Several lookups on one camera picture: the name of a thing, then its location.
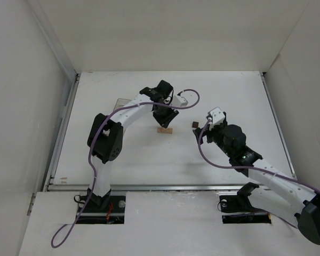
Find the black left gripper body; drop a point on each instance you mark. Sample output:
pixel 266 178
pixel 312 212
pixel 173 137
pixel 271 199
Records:
pixel 165 114

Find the small dark wood block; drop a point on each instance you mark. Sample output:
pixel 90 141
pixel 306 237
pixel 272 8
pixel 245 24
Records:
pixel 195 124

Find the long light wood block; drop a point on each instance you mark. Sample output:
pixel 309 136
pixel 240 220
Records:
pixel 164 130

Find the clear plastic box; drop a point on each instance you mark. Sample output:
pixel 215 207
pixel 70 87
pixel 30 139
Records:
pixel 121 103

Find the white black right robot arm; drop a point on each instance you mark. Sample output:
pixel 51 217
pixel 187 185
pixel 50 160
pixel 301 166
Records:
pixel 269 190

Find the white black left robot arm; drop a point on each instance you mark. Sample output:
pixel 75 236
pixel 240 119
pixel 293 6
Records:
pixel 106 135

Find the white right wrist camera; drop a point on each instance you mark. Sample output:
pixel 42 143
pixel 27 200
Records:
pixel 216 116

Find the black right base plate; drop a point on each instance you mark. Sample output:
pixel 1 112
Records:
pixel 236 210

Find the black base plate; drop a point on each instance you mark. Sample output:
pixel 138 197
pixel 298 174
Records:
pixel 236 210
pixel 112 214

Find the aluminium frame rail left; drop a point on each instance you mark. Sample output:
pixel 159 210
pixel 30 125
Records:
pixel 59 132

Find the aluminium frame rail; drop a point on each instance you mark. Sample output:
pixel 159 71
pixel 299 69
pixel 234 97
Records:
pixel 286 152
pixel 52 187
pixel 59 132

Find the aluminium frame rail right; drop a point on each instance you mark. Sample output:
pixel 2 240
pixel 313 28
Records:
pixel 286 152

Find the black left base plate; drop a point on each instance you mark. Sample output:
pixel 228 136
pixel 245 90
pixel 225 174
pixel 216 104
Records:
pixel 112 214

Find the aluminium frame rail front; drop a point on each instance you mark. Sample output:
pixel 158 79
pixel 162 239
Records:
pixel 52 187

